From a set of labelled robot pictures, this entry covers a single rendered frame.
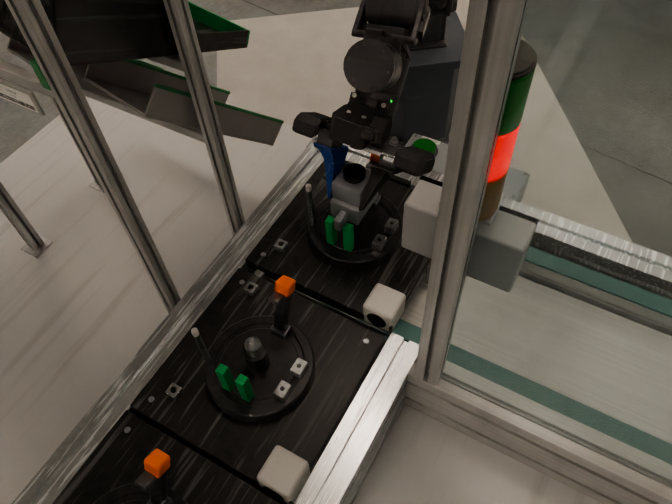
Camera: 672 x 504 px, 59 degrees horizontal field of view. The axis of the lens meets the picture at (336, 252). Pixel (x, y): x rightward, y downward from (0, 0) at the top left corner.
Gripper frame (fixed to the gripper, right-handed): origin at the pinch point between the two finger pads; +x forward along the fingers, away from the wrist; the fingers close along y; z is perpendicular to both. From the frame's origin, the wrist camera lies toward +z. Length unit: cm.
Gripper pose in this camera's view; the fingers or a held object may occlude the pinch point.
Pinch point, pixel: (352, 180)
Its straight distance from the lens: 80.6
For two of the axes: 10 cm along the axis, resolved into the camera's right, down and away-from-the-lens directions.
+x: -2.6, 9.0, 3.4
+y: 8.7, 3.7, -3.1
